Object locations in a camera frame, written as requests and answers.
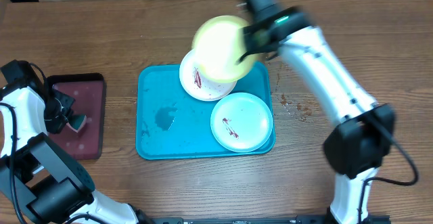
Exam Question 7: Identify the green and pink sponge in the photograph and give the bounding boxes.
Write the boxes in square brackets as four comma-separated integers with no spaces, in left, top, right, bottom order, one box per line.
[67,114,87,133]

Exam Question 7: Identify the yellow-green plate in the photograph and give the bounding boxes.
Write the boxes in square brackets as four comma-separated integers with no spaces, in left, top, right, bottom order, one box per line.
[192,16,259,83]

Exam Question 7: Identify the white plate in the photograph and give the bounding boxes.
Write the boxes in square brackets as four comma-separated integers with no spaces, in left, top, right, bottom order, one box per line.
[179,50,237,102]

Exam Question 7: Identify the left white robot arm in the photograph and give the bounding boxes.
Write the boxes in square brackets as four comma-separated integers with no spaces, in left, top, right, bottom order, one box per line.
[1,60,152,224]

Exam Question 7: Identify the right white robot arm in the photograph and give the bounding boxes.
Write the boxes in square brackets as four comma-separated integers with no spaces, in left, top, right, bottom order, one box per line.
[238,0,419,223]

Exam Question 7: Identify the black tray with red liquid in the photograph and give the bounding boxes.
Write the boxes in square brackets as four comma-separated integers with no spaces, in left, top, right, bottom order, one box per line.
[48,72,106,160]

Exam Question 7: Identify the teal serving tray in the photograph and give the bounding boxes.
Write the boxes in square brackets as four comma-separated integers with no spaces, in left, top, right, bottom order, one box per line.
[135,60,276,161]

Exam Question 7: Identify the light blue plate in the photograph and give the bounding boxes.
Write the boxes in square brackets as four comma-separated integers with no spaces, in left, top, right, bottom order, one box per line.
[210,92,273,153]

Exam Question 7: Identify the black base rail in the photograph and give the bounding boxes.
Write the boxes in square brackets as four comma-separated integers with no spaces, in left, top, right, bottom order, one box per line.
[152,213,392,224]

